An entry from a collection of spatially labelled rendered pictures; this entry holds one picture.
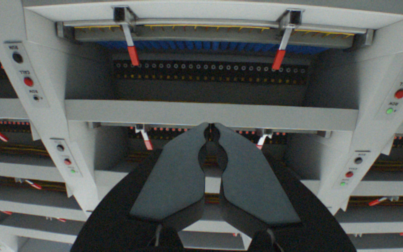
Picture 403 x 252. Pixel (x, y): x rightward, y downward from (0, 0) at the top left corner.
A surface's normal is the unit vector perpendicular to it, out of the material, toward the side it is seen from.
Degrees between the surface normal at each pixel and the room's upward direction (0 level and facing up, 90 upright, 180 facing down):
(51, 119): 90
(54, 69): 90
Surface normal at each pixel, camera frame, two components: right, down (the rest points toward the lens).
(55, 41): 1.00, 0.04
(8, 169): -0.04, 0.19
